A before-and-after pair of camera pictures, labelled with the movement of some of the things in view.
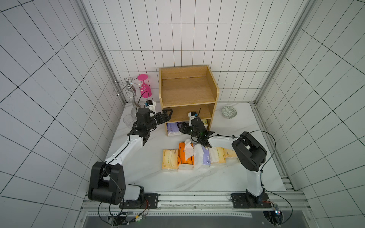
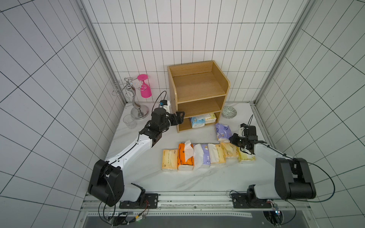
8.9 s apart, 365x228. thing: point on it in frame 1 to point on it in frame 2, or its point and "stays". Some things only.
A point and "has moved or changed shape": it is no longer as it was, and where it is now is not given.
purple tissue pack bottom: [173, 129] to [224, 132]
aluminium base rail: [214, 205] stays
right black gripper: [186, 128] to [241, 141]
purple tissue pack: [202, 156] stays
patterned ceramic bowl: [228, 112] stays
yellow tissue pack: [170, 159] stays
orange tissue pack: [186, 160] stays
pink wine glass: [146, 91] stays
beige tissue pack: [229, 153] stays
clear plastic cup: [128, 119] stays
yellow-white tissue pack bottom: [205, 122] has moved or changed shape
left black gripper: [168, 118] to [180, 119]
